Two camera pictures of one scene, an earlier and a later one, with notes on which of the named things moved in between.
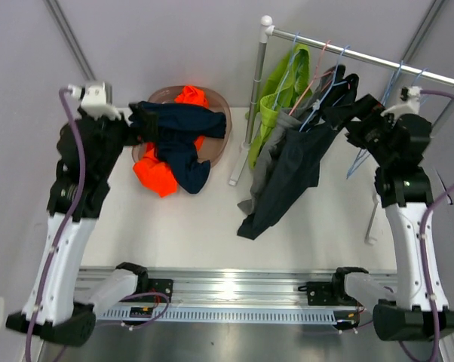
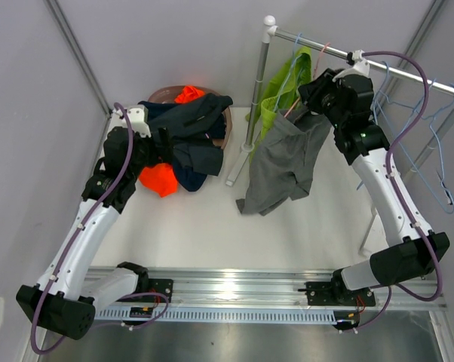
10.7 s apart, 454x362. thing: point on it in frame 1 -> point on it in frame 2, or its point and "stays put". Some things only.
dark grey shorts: [296, 160] -> [188, 123]
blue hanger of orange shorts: [416, 80] -> [442, 180]
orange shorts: [151, 167] stays put
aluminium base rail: [220, 286] stays put
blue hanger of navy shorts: [363, 154] -> [442, 163]
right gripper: [367, 109] -> [311, 93]
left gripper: [148, 130] -> [160, 154]
